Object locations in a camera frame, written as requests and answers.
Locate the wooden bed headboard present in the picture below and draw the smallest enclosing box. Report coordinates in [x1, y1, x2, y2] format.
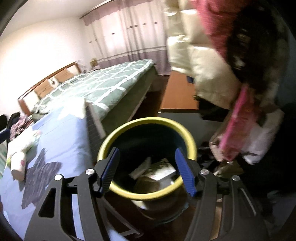
[18, 62, 82, 115]

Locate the white paper cup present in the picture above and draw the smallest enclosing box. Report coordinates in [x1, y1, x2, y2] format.
[11, 152, 26, 181]

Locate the wooden desk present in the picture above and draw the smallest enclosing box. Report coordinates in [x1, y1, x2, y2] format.
[159, 71, 199, 113]

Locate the green plaid bed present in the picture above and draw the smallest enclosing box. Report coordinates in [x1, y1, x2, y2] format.
[32, 59, 158, 134]

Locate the pile of dark clothes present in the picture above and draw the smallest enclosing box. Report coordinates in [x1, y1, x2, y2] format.
[1, 112, 33, 144]

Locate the pink floral garment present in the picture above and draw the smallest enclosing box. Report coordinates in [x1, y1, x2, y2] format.
[191, 0, 265, 163]

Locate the cream puffer jacket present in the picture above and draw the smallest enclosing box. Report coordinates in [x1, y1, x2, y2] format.
[162, 1, 240, 109]

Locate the pink striped curtain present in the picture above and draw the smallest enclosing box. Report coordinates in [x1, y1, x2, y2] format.
[81, 1, 171, 75]

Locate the white striped plastic bag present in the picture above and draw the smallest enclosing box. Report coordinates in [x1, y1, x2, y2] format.
[6, 130, 42, 167]

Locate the yellow rimmed blue trash bin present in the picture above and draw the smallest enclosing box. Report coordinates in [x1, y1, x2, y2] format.
[97, 117, 197, 222]

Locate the blue star patterned sheet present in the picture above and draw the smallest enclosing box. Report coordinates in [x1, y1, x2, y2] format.
[1, 102, 105, 240]

